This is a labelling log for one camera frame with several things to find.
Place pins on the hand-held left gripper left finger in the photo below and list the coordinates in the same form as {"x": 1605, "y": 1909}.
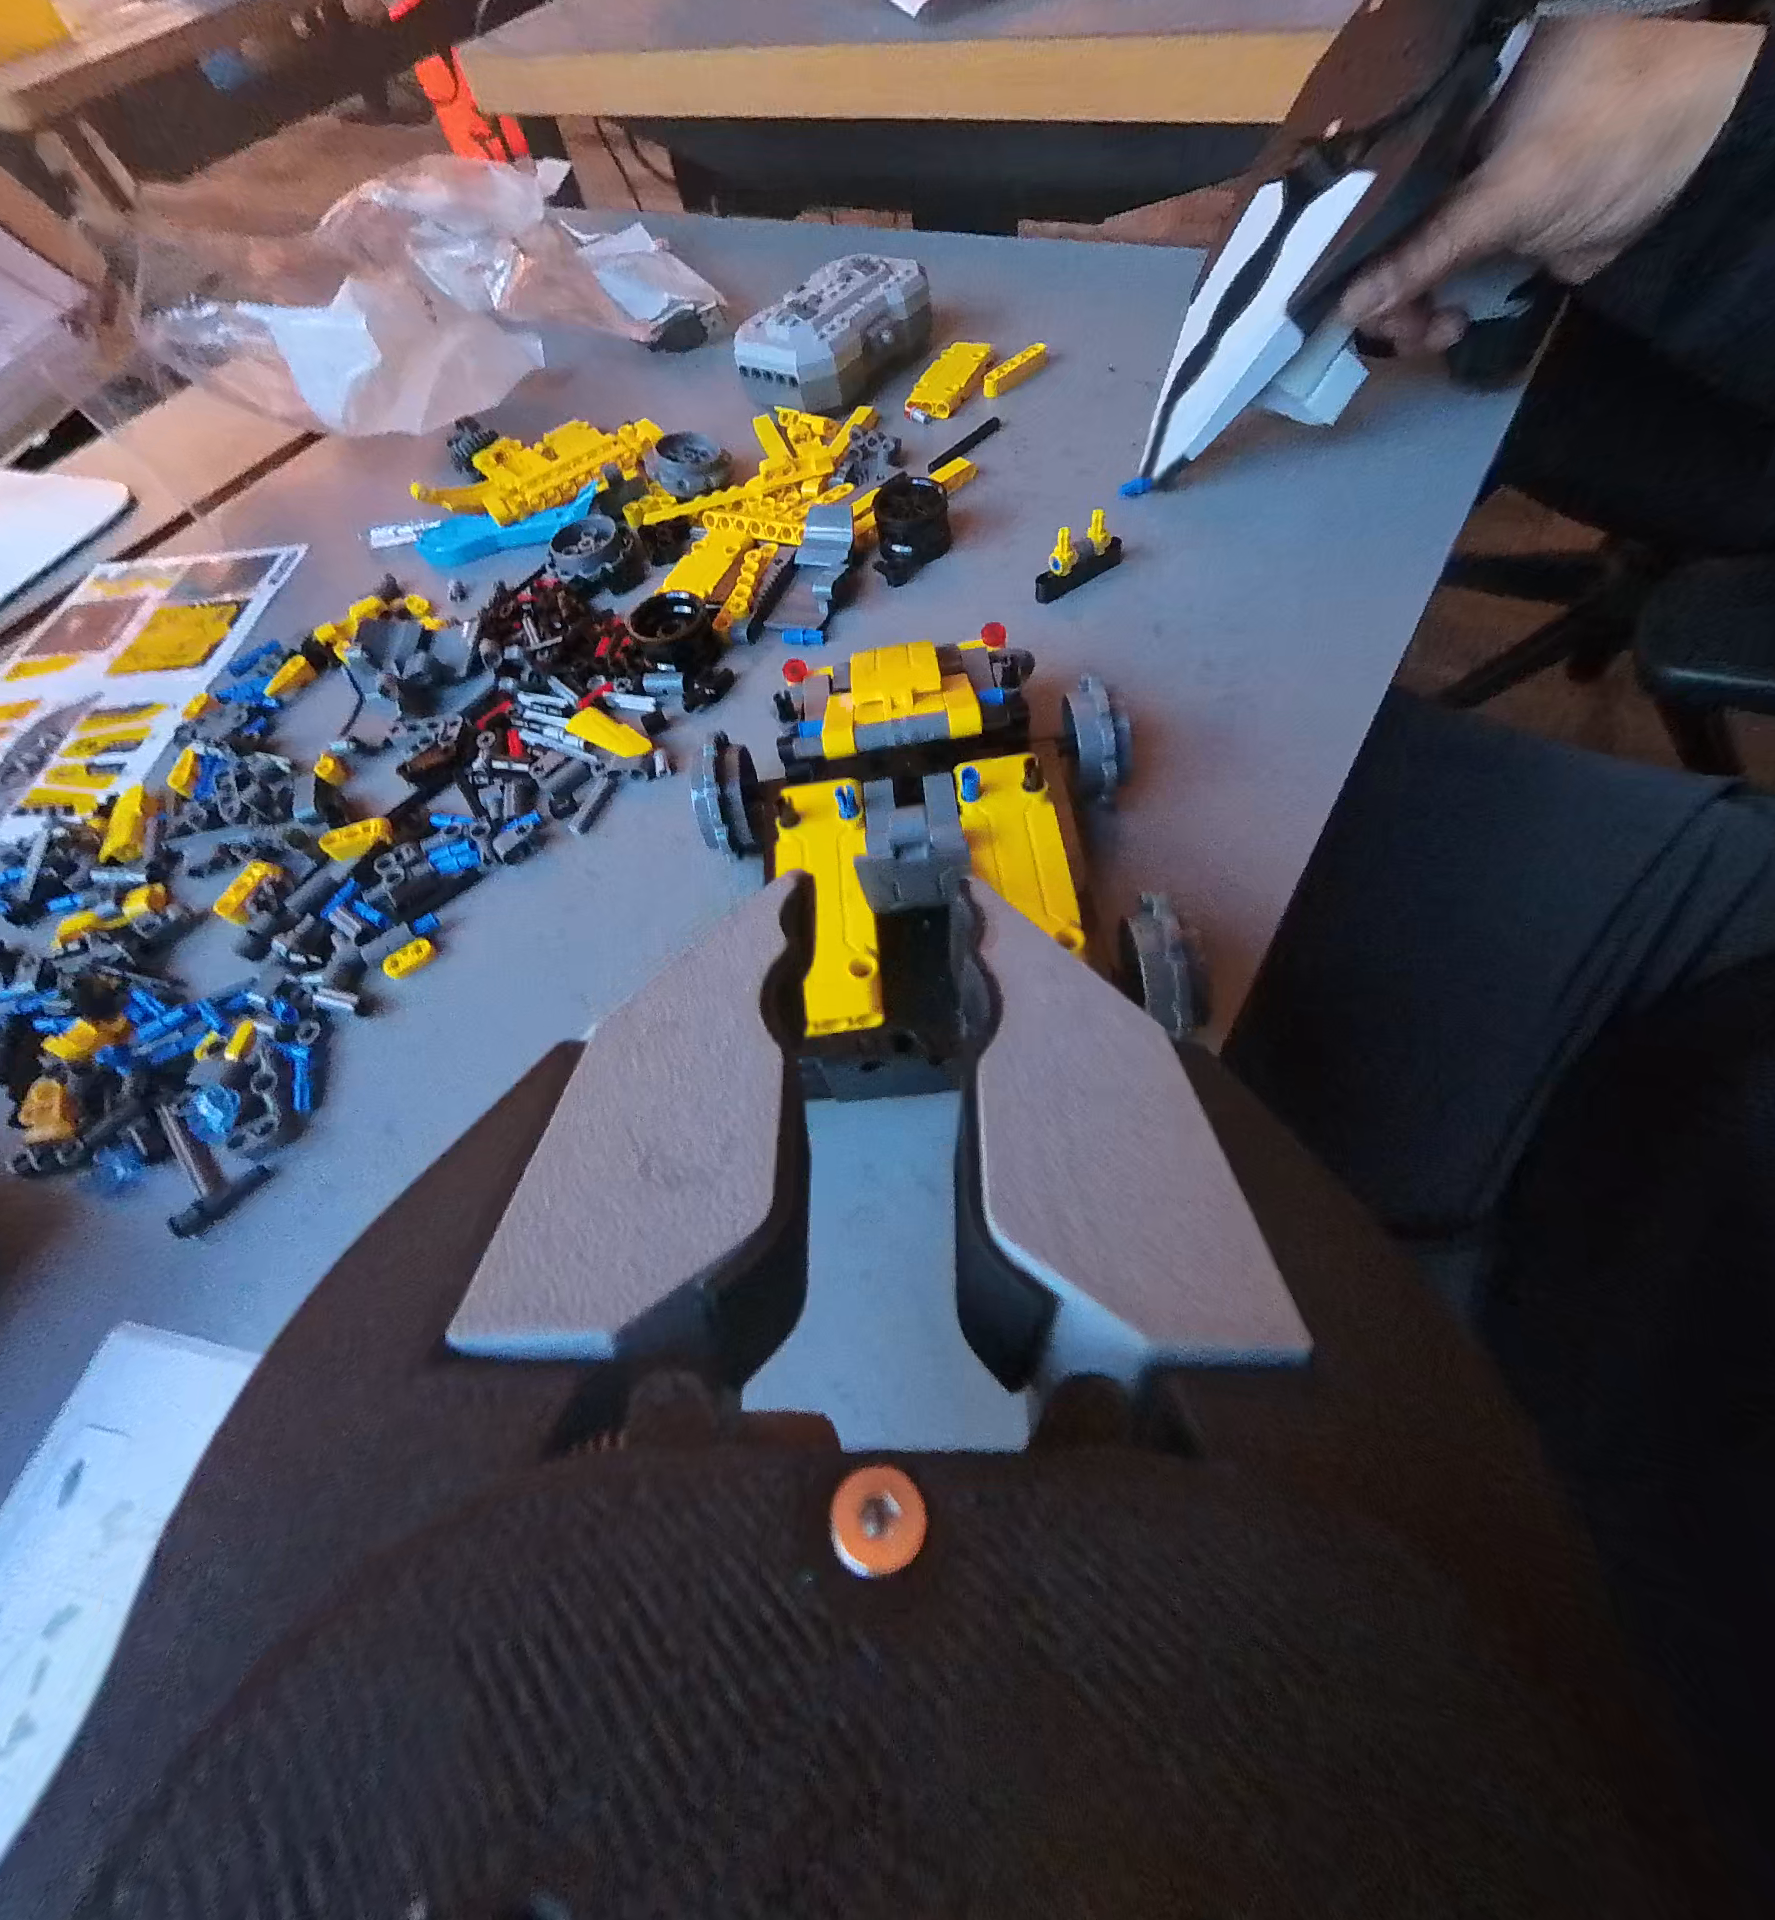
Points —
{"x": 646, "y": 1185}

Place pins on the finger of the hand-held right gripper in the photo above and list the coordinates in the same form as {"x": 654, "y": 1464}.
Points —
{"x": 1277, "y": 316}
{"x": 1217, "y": 302}

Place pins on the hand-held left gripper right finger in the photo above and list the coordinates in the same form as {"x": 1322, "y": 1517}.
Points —
{"x": 1127, "y": 1185}

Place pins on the black holed beam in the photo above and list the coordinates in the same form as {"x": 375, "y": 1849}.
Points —
{"x": 1078, "y": 573}

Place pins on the yellow brick vehicle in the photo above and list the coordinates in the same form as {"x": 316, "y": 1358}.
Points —
{"x": 903, "y": 690}

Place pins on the person's right forearm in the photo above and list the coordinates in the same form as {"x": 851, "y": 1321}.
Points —
{"x": 1757, "y": 225}

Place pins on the grey desk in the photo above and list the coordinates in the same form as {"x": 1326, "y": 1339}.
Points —
{"x": 1248, "y": 676}

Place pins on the yellow edged desk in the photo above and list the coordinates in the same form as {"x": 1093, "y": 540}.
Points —
{"x": 903, "y": 76}

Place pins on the person's right hand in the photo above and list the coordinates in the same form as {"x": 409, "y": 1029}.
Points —
{"x": 1577, "y": 150}

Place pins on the short yellow holed beam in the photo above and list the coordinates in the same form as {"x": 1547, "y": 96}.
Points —
{"x": 1015, "y": 368}

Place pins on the yellow studded block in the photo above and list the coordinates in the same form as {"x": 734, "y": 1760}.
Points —
{"x": 948, "y": 379}

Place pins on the black axle rod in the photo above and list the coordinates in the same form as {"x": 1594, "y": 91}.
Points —
{"x": 965, "y": 443}

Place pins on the long yellow holed beam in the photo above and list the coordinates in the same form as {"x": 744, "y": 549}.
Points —
{"x": 955, "y": 474}

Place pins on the black spoked wheel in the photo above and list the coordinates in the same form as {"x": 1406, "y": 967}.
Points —
{"x": 910, "y": 518}

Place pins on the grey angular block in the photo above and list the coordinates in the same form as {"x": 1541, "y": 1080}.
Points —
{"x": 834, "y": 330}

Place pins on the black chair base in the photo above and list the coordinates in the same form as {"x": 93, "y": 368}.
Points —
{"x": 1547, "y": 631}

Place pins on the yellow pointed panel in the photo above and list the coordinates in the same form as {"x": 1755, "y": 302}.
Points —
{"x": 609, "y": 732}

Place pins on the grey toothed rack piece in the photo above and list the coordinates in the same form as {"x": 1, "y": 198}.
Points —
{"x": 820, "y": 562}

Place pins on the pile of building brick parts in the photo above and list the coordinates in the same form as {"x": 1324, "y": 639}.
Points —
{"x": 529, "y": 707}

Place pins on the black office chair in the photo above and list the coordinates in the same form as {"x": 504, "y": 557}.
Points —
{"x": 1742, "y": 661}

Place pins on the person's black sweater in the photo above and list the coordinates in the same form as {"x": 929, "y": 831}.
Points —
{"x": 1681, "y": 1425}

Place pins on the blue brick separator tool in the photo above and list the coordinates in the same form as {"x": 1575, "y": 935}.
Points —
{"x": 506, "y": 537}

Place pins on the instruction booklet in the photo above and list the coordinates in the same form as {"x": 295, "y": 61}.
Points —
{"x": 62, "y": 1575}

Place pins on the yellow sticker sheet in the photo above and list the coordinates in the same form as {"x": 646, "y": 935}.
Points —
{"x": 107, "y": 676}

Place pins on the orange object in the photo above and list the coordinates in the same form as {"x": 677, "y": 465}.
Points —
{"x": 460, "y": 99}

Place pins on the clear plastic bag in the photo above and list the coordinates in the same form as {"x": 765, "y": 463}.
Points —
{"x": 408, "y": 302}

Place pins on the instruction sheet stand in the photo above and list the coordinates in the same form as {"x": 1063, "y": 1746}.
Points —
{"x": 2, "y": 549}

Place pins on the yellow beam frame assembly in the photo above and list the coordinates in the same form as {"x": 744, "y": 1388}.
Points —
{"x": 557, "y": 458}

